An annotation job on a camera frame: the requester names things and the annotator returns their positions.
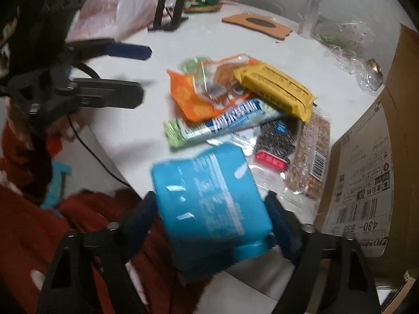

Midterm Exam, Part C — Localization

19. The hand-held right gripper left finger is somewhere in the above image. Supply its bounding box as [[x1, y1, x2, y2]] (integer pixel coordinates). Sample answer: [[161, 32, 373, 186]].
[[36, 191, 161, 314]]

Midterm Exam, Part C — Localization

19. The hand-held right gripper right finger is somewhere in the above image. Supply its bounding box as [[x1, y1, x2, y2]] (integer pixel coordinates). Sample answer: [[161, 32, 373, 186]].
[[263, 191, 382, 314]]

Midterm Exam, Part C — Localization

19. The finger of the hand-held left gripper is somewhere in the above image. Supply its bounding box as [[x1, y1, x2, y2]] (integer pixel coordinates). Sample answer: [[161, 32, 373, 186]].
[[64, 37, 153, 62], [49, 77, 145, 110]]

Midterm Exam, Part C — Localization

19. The small green packet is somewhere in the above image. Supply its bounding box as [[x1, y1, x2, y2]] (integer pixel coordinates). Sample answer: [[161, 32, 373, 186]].
[[180, 57, 210, 74]]

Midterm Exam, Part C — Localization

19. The orange snack packet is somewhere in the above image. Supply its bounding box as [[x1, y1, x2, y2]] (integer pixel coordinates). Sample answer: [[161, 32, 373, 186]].
[[166, 53, 261, 120]]

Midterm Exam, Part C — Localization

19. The blue snack packet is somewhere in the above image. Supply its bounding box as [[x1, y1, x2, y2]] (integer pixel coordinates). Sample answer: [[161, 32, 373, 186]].
[[150, 142, 279, 283]]

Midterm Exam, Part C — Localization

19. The peanut brittle bar packet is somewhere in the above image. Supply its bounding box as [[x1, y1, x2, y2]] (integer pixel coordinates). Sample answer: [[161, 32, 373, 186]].
[[283, 113, 331, 200]]

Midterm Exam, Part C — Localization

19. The black sesame bar packet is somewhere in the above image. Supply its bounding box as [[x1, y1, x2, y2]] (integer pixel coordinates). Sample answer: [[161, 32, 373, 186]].
[[244, 119, 303, 197]]

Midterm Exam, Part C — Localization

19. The long green white snack packet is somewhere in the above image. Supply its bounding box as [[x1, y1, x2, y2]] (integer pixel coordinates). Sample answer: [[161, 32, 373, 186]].
[[163, 98, 284, 152]]

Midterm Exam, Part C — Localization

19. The small silver packet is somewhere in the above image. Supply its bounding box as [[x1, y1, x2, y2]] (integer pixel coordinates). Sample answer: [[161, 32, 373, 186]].
[[206, 129, 262, 158]]

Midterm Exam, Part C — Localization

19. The cardboard box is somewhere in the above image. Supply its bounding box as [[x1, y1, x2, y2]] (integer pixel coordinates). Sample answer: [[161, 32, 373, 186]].
[[316, 23, 419, 288]]

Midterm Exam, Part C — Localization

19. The yellow snack packet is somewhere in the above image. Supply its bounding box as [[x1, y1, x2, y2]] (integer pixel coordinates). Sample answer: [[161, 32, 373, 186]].
[[233, 63, 318, 122]]

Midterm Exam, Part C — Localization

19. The white plastic bag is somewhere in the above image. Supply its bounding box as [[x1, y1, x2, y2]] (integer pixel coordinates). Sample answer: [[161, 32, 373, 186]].
[[116, 0, 162, 44]]

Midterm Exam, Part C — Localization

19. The pink plastic bag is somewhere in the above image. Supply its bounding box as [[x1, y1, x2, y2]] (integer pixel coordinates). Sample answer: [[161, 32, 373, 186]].
[[67, 0, 123, 41]]

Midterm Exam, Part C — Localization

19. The black folding stand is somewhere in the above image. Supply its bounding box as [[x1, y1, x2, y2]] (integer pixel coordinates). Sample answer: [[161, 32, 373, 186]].
[[147, 0, 190, 33]]

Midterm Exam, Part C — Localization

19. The stack of green snack packets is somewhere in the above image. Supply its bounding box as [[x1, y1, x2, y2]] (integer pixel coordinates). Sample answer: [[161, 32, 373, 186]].
[[183, 0, 224, 14]]

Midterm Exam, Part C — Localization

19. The teal object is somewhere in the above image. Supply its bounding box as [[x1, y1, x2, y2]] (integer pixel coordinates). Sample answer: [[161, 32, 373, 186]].
[[41, 162, 73, 210]]

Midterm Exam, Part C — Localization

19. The person's red patterned clothing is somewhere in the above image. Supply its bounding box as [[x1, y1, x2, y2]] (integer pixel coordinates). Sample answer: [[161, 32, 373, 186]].
[[0, 183, 210, 314]]

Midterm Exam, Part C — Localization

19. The wooden mat with dark oval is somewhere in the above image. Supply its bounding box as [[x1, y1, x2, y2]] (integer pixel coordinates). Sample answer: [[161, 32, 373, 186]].
[[222, 12, 293, 41]]

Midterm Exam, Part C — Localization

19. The crumpled clear wrapper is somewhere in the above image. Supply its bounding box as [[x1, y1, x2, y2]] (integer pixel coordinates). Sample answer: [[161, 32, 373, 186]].
[[324, 44, 385, 94]]

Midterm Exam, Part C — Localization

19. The gold foil wrapper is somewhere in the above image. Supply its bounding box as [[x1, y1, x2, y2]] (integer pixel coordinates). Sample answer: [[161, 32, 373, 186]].
[[365, 58, 383, 76]]

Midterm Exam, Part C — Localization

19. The clear wrapped cylinder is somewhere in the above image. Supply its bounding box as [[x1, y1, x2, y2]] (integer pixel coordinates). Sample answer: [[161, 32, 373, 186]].
[[296, 0, 329, 35]]

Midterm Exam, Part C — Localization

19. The polka dot cellophane bag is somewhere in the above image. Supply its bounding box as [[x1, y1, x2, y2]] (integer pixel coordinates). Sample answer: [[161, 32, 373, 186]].
[[311, 20, 374, 56]]

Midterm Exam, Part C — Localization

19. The black cable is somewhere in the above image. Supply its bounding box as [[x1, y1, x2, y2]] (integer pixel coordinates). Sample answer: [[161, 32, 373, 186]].
[[67, 61, 133, 188]]

